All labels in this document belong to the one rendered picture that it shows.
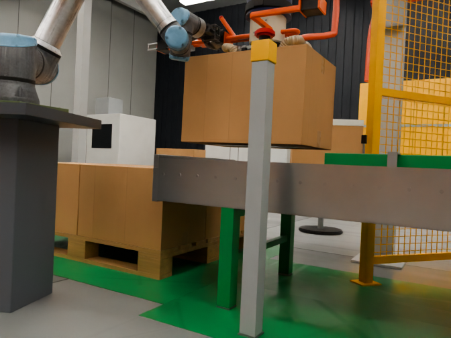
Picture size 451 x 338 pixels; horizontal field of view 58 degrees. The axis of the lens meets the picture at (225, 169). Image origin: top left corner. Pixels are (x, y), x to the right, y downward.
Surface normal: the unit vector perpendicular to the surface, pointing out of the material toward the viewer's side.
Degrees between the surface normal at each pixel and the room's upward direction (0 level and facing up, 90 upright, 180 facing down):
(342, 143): 90
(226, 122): 90
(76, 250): 90
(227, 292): 90
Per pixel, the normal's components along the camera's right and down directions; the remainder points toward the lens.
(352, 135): -0.12, 0.00
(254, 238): -0.50, -0.01
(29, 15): 0.85, 0.04
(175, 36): 0.08, 0.14
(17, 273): 0.98, 0.04
